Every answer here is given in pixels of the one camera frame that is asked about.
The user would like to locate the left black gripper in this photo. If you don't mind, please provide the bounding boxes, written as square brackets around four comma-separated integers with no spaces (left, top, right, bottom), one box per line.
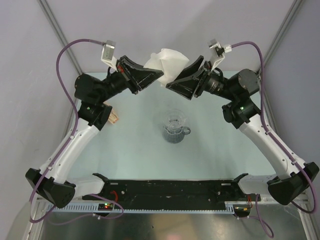
[97,55,163,103]

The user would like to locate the aluminium frame post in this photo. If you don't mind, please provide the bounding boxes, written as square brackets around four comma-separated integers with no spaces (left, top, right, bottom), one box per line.
[37,0,83,75]
[263,0,306,68]

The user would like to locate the clear glass dripper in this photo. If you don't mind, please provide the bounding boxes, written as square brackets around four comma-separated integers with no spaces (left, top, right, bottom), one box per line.
[162,109,188,134]

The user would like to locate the white slotted cable duct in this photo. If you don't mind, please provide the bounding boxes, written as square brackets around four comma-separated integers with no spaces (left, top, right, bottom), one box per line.
[53,202,235,215]

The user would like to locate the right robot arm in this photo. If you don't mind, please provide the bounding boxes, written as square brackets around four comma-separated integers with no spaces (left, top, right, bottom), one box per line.
[165,56,320,205]

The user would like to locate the left aluminium frame post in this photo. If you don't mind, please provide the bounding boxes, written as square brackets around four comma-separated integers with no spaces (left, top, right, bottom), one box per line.
[37,0,83,75]

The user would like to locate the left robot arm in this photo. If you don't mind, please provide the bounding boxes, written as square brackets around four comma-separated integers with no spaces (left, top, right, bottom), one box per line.
[25,56,164,209]

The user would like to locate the white paper coffee filter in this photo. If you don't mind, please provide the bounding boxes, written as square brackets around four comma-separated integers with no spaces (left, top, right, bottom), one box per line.
[143,48,190,87]

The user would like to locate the glass coffee server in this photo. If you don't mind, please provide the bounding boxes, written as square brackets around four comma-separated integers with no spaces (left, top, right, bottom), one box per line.
[162,126,191,144]

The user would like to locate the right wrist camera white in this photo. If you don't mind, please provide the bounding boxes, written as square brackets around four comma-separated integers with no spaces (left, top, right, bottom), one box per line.
[208,39,232,71]

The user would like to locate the right aluminium frame post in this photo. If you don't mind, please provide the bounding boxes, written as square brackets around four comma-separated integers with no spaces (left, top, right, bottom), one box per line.
[263,0,306,68]

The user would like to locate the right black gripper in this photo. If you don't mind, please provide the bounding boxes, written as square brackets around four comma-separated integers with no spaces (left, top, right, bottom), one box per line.
[166,55,237,101]

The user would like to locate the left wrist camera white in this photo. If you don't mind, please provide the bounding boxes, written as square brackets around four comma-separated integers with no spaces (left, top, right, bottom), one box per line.
[101,40,117,70]

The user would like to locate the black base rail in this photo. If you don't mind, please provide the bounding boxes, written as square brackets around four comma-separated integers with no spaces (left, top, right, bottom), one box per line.
[82,177,262,210]

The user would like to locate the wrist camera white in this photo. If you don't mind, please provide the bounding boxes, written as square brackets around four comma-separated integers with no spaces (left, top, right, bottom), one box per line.
[208,39,232,71]
[101,40,117,70]

